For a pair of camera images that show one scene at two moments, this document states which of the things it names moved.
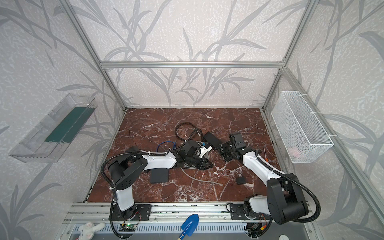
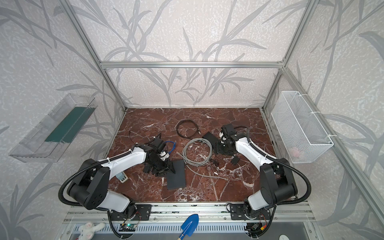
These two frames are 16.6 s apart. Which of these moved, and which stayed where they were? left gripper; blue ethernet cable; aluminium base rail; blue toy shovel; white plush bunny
Moved: left gripper
Stayed: aluminium base rail; blue toy shovel; blue ethernet cable; white plush bunny
